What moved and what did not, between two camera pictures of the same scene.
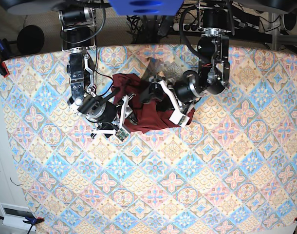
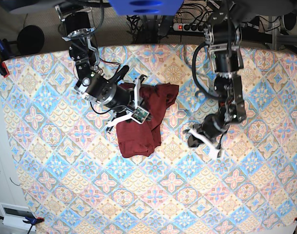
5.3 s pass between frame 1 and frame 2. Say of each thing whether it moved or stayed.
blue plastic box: stayed
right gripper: moved
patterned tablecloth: stayed
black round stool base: stayed
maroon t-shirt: moved
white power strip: stayed
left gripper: moved
